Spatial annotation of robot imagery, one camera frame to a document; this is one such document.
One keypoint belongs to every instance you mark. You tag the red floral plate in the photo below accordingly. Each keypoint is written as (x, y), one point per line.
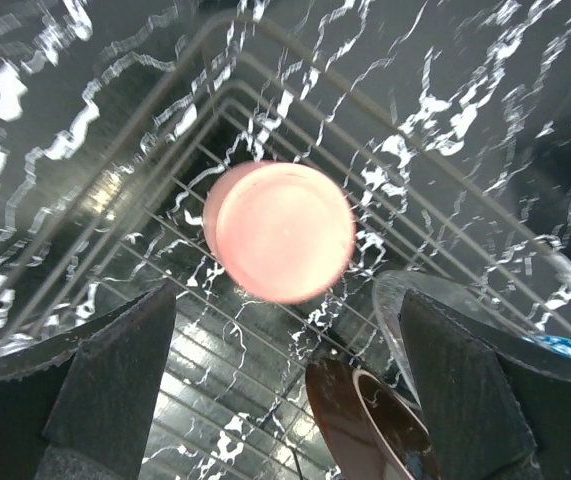
(369, 429)

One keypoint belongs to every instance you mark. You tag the clear glass tumbler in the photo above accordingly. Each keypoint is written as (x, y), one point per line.
(389, 291)

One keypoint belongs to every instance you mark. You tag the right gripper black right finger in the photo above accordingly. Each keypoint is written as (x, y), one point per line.
(496, 406)

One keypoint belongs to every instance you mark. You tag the wire dish rack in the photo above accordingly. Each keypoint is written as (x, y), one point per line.
(446, 124)

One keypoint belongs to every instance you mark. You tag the blue triangle-pattern bowl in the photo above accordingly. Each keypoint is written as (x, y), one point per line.
(558, 344)

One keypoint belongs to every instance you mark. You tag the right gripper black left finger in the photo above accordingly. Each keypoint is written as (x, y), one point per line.
(80, 404)

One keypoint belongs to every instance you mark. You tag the pink plastic cup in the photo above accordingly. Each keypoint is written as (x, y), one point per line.
(283, 231)

